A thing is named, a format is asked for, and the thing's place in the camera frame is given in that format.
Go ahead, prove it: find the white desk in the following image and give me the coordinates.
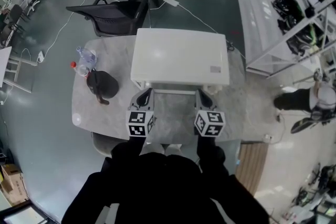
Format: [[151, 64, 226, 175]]
[[0, 46, 36, 94]]

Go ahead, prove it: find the black mesh office chair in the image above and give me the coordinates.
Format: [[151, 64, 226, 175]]
[[65, 0, 151, 38]]

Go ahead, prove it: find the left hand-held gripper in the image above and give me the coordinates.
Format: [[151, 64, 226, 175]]
[[125, 88, 156, 137]]

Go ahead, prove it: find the wooden slat board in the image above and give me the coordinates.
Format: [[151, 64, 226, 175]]
[[235, 143, 269, 194]]

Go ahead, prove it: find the black tangled equipment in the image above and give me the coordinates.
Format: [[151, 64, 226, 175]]
[[282, 162, 336, 224]]

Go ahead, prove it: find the cardboard box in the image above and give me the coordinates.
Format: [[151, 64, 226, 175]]
[[0, 164, 29, 205]]

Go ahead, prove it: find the clear bottle with blue cap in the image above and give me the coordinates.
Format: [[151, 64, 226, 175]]
[[76, 46, 98, 66]]

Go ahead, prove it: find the person's black clothed torso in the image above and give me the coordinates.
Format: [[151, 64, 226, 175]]
[[61, 152, 271, 224]]

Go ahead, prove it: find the dark grey side chair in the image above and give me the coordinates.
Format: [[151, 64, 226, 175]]
[[7, 4, 27, 35]]

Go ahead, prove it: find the row of black white helmets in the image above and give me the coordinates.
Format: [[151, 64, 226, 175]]
[[250, 0, 336, 56]]

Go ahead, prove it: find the dark oval device on pole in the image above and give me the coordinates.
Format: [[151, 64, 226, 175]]
[[290, 116, 326, 135]]

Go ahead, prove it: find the white metal shelf rack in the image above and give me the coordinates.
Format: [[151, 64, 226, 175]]
[[227, 0, 336, 80]]

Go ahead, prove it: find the person's left forearm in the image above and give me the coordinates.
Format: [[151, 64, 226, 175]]
[[110, 135, 148, 163]]

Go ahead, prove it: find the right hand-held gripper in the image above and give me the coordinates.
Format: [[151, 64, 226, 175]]
[[193, 88, 226, 138]]

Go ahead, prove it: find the clear bottle with red cap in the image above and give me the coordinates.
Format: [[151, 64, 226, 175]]
[[69, 60, 91, 79]]

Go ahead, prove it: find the white oven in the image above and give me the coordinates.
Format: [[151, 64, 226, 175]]
[[130, 28, 230, 95]]

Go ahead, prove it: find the person's right forearm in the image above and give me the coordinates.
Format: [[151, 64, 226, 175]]
[[196, 135, 226, 166]]

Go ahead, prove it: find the white floor cable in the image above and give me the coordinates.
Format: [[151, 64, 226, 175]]
[[177, 4, 220, 35], [43, 0, 91, 57]]

